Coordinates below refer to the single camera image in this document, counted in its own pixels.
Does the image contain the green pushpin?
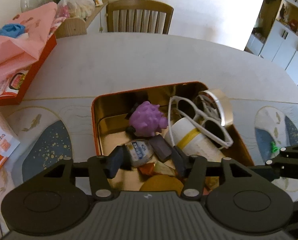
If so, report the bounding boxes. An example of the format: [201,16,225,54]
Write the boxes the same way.
[270,141,280,153]

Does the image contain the orange fruit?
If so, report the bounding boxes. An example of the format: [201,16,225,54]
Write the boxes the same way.
[139,175,184,194]

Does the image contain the white yellow pill bottle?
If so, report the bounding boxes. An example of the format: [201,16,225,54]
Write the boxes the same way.
[164,118,225,162]

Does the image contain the dark purple block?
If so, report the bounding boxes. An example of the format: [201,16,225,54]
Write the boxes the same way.
[148,134,172,163]

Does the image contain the white sunglasses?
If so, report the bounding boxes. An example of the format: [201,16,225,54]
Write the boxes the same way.
[168,96,234,149]

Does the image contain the red snack packet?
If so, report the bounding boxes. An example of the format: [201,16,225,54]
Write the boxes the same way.
[138,161,176,181]

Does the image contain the small blue label bottle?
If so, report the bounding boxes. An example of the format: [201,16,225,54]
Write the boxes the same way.
[125,139,154,168]

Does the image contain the tape roll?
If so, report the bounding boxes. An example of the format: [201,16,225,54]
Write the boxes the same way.
[198,89,234,128]

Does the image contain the purple spiky toy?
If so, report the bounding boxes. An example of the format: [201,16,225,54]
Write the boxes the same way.
[129,101,168,137]

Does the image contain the red metal tin box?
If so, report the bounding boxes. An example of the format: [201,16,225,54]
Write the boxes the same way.
[90,81,255,198]

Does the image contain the round placemat left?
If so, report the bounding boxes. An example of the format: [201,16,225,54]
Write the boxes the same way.
[0,107,73,235]

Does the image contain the red cardboard box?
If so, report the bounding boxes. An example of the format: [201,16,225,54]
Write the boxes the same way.
[0,34,57,106]

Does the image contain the wooden side shelf cabinet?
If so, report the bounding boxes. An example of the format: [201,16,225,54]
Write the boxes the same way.
[55,0,109,38]

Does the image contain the wooden chair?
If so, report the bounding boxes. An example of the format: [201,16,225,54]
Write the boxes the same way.
[106,0,174,35]

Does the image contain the blue cloth toy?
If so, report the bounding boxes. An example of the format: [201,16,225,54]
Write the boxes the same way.
[0,23,25,38]

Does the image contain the white plastic bag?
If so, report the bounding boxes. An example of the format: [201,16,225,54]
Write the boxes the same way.
[56,0,96,20]

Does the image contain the white wall cabinet unit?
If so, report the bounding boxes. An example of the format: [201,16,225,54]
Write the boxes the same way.
[244,0,298,85]

